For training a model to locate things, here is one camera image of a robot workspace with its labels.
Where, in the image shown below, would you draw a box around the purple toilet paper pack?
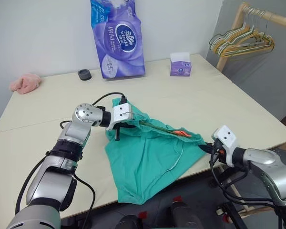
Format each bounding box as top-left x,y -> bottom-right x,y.
90,0 -> 146,81

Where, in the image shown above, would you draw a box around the black metal stand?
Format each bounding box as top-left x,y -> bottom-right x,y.
215,177 -> 250,229

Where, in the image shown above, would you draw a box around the green shorts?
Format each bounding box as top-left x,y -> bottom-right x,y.
104,98 -> 207,206

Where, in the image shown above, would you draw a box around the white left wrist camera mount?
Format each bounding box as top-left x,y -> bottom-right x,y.
105,103 -> 134,131

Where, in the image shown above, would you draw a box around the yellow wire hanger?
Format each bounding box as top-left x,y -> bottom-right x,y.
216,14 -> 275,58

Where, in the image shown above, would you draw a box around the dark rounded shape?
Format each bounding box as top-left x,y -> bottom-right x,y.
168,195 -> 202,229
115,214 -> 144,229

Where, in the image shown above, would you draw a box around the bunch of clothes hangers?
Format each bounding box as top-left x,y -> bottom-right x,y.
214,11 -> 276,58

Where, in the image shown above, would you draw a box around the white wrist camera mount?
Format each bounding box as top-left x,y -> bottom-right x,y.
211,125 -> 239,167
105,103 -> 134,131

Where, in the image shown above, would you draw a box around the small purple tissue box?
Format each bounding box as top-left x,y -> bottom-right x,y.
169,51 -> 192,78

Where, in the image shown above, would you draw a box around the wooden table leg frame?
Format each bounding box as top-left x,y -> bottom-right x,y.
216,164 -> 274,218

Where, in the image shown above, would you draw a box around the wooden clothes rack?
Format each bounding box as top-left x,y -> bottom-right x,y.
215,1 -> 286,72

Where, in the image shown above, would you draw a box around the black round puck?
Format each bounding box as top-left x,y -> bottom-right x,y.
77,69 -> 92,82

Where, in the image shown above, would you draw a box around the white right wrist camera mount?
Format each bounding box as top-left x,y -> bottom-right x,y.
211,125 -> 239,167

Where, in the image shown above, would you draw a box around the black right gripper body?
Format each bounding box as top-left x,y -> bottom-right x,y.
209,139 -> 226,166

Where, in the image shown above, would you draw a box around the green wire hanger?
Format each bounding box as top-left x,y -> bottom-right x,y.
208,23 -> 275,52

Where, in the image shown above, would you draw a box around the thin wire hanger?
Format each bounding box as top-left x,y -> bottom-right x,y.
123,110 -> 182,135

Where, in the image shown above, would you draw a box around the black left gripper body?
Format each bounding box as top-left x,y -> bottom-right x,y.
114,118 -> 140,142

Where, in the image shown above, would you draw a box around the pink cloth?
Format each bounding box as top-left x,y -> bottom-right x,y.
9,73 -> 41,95

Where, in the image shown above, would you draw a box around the white wire hanger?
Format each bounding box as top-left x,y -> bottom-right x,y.
210,9 -> 273,53

